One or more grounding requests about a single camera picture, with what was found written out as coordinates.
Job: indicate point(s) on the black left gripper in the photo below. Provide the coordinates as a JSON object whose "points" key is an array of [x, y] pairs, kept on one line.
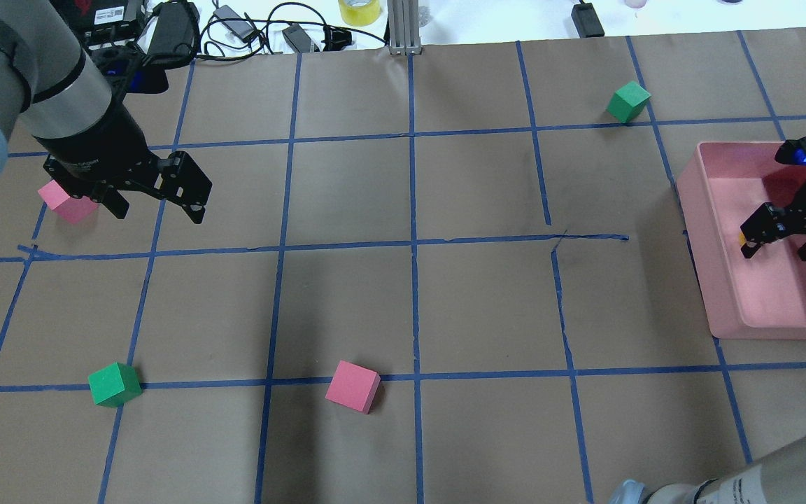
{"points": [[99, 154]]}

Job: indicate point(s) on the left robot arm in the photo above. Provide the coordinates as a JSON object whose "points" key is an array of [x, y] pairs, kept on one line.
{"points": [[71, 100]]}

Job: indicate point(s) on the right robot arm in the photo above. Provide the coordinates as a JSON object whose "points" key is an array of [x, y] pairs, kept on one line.
{"points": [[779, 477]]}

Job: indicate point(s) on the pink plastic bin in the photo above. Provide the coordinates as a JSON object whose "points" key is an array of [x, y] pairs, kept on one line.
{"points": [[761, 298]]}

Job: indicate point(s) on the pink foam cube left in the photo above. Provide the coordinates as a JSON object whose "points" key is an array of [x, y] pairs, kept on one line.
{"points": [[73, 210]]}

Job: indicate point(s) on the pink foam cube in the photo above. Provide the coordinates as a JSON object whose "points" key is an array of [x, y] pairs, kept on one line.
{"points": [[353, 387], [73, 210]]}

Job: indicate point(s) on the green foam cube near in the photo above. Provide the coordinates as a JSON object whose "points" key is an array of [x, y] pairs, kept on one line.
{"points": [[114, 385]]}

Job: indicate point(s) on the green foam cube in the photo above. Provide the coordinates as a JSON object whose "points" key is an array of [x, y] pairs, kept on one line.
{"points": [[628, 102], [114, 385]]}

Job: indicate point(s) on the green foam cube far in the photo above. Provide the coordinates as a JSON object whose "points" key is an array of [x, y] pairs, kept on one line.
{"points": [[628, 102]]}

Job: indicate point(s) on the yellow tape roll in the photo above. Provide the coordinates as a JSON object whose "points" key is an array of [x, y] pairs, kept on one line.
{"points": [[357, 13]]}

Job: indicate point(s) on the pink foam cube centre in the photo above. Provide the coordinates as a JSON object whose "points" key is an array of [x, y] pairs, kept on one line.
{"points": [[353, 387]]}

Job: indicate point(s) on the aluminium frame post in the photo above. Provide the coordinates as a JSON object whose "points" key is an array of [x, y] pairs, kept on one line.
{"points": [[403, 23]]}

